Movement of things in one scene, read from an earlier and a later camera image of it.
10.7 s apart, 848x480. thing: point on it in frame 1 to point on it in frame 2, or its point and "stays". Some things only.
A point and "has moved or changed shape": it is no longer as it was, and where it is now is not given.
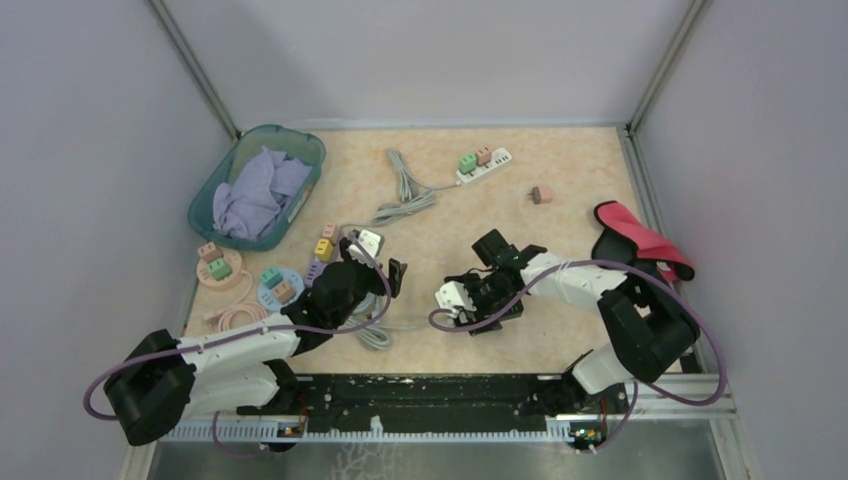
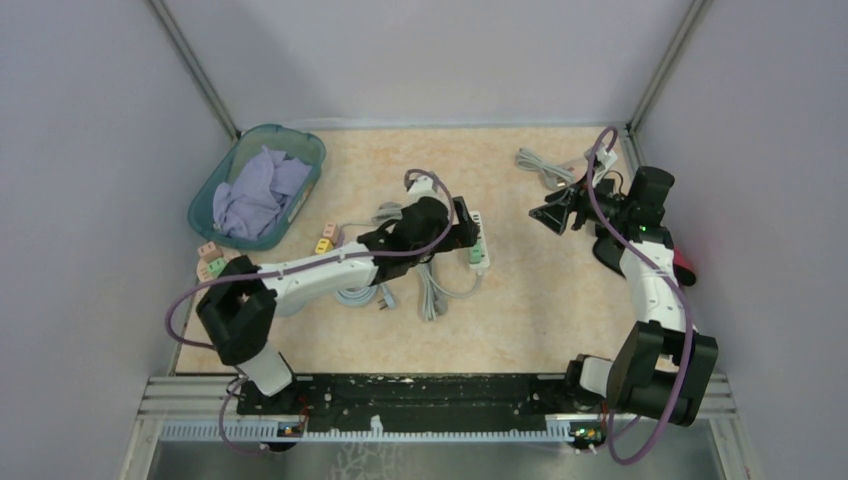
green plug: (467, 163) has moved or changed shape
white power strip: (500, 157) to (485, 261)
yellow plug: (324, 250) stays
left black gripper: (379, 286) to (464, 231)
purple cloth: (254, 205) stays
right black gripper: (469, 281) to (555, 215)
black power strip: (467, 316) to (552, 176)
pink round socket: (234, 263) stays
